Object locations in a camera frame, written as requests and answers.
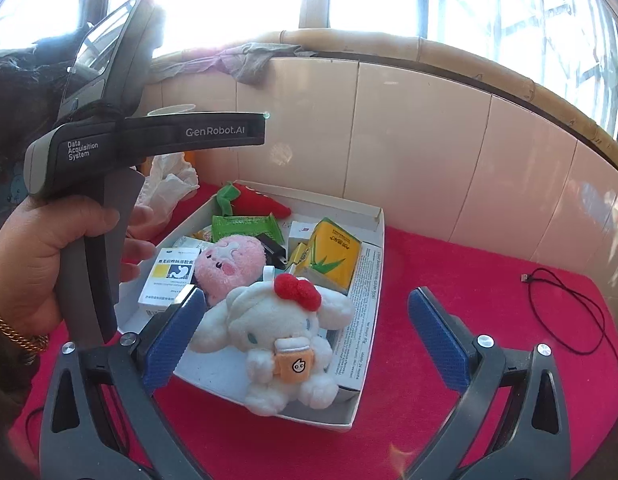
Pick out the pink round plush toy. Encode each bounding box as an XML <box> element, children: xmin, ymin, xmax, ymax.
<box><xmin>195</xmin><ymin>234</ymin><xmax>266</xmax><ymax>307</ymax></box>

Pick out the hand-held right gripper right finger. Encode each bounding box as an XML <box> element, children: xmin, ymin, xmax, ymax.
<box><xmin>407</xmin><ymin>286</ymin><xmax>574</xmax><ymax>480</ymax></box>

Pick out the red table mat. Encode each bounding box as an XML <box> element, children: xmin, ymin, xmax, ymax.
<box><xmin>9</xmin><ymin>185</ymin><xmax>618</xmax><ymax>480</ymax></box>

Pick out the black USB cable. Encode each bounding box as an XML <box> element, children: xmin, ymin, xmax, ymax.
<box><xmin>520</xmin><ymin>267</ymin><xmax>618</xmax><ymax>386</ymax></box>

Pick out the small white box red label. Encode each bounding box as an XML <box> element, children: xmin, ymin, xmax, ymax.
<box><xmin>288</xmin><ymin>220</ymin><xmax>320</xmax><ymax>256</ymax></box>

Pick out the red green plush chili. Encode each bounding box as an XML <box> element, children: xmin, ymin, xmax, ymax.
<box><xmin>216</xmin><ymin>181</ymin><xmax>292</xmax><ymax>220</ymax></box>

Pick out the person's left forearm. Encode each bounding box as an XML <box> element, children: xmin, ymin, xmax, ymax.
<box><xmin>0</xmin><ymin>330</ymin><xmax>50</xmax><ymax>480</ymax></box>

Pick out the white plush toy red bow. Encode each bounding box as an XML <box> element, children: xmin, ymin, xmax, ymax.
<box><xmin>189</xmin><ymin>266</ymin><xmax>355</xmax><ymax>417</ymax></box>

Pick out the crumpled white plastic bag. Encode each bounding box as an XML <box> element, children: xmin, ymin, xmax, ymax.
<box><xmin>124</xmin><ymin>152</ymin><xmax>201</xmax><ymax>241</ymax></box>

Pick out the grey cloth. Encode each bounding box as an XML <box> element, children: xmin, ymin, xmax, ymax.
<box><xmin>149</xmin><ymin>42</ymin><xmax>320</xmax><ymax>86</ymax></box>

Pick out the white medicine box blue yellow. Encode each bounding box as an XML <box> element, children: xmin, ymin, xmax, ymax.
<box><xmin>138</xmin><ymin>247</ymin><xmax>205</xmax><ymax>317</ymax></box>

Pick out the white cardboard tray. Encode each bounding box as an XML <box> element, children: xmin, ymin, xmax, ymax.
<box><xmin>116</xmin><ymin>180</ymin><xmax>387</xmax><ymax>433</ymax></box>

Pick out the dark plastic bag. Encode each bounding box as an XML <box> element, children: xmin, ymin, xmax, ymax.
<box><xmin>0</xmin><ymin>47</ymin><xmax>105</xmax><ymax>201</ymax></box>

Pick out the person's left hand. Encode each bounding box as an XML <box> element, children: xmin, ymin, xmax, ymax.
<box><xmin>0</xmin><ymin>195</ymin><xmax>158</xmax><ymax>356</ymax></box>

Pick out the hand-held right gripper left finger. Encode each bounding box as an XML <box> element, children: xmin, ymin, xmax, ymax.
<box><xmin>38</xmin><ymin>286</ymin><xmax>207</xmax><ymax>480</ymax></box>

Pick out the green snack packet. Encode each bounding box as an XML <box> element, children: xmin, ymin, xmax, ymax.
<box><xmin>211</xmin><ymin>214</ymin><xmax>285</xmax><ymax>243</ymax></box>

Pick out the gold chain bracelet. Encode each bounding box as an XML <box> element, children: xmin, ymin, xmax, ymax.
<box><xmin>0</xmin><ymin>300</ymin><xmax>50</xmax><ymax>353</ymax></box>

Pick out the black charger plug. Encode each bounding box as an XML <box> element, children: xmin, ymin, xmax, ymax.
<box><xmin>259</xmin><ymin>232</ymin><xmax>289</xmax><ymax>273</ymax></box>

